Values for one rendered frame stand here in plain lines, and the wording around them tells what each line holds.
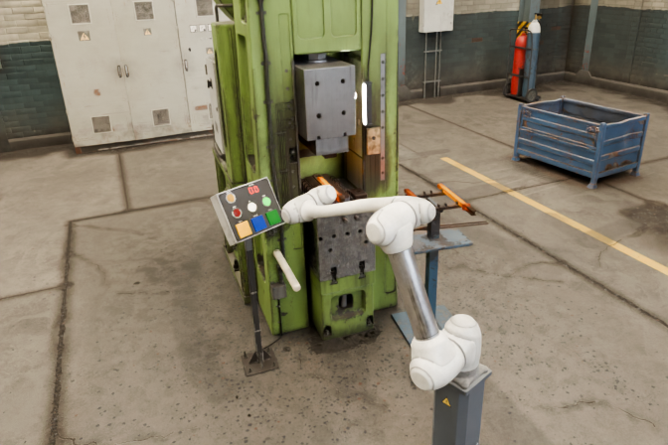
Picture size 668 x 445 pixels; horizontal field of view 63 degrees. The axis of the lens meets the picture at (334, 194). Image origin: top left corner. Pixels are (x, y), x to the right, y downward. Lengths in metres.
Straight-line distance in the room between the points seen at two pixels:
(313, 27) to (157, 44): 5.14
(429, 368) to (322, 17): 1.94
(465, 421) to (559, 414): 0.87
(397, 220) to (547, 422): 1.64
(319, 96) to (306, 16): 0.44
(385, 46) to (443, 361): 1.86
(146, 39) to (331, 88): 5.27
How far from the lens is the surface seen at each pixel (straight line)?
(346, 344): 3.67
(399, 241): 2.11
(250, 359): 3.61
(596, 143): 6.34
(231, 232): 2.89
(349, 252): 3.39
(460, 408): 2.59
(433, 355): 2.25
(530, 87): 10.28
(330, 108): 3.10
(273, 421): 3.22
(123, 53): 8.08
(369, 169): 3.46
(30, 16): 8.73
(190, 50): 8.14
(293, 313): 3.73
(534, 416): 3.34
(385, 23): 3.31
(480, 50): 10.98
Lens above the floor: 2.26
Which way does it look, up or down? 22 degrees down
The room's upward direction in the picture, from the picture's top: 2 degrees counter-clockwise
